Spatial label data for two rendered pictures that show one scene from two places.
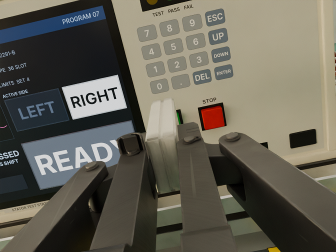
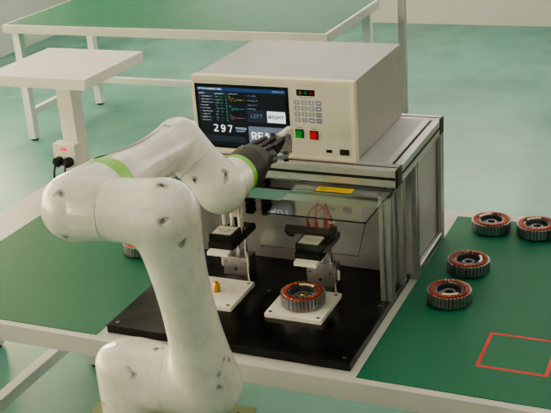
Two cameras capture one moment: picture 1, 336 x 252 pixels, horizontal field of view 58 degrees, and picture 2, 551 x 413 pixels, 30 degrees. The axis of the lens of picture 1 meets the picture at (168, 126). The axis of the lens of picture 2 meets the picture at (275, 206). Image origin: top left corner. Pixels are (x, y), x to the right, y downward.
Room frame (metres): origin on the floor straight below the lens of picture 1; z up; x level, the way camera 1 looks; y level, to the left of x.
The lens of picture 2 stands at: (-2.03, -0.79, 1.98)
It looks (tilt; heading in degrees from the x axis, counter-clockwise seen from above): 22 degrees down; 21
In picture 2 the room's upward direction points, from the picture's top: 4 degrees counter-clockwise
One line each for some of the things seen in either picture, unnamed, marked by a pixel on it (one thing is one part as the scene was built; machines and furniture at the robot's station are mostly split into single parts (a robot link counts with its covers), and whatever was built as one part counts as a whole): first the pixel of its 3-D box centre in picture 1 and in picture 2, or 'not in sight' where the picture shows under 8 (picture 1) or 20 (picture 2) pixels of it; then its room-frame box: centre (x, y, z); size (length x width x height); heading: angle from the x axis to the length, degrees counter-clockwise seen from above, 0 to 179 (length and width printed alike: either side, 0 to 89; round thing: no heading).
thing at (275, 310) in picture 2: not in sight; (303, 305); (0.13, -0.03, 0.78); 0.15 x 0.15 x 0.01; 86
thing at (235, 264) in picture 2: not in sight; (239, 261); (0.29, 0.20, 0.80); 0.08 x 0.05 x 0.06; 86
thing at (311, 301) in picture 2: not in sight; (302, 296); (0.13, -0.03, 0.80); 0.11 x 0.11 x 0.04
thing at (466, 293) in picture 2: not in sight; (448, 293); (0.27, -0.37, 0.77); 0.11 x 0.11 x 0.04
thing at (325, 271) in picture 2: not in sight; (323, 272); (0.27, -0.04, 0.80); 0.08 x 0.05 x 0.06; 86
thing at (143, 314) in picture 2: not in sight; (261, 301); (0.15, 0.09, 0.76); 0.64 x 0.47 x 0.02; 86
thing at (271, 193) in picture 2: not in sight; (268, 192); (0.24, 0.08, 1.03); 0.62 x 0.01 x 0.03; 86
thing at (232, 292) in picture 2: not in sight; (216, 292); (0.14, 0.21, 0.78); 0.15 x 0.15 x 0.01; 86
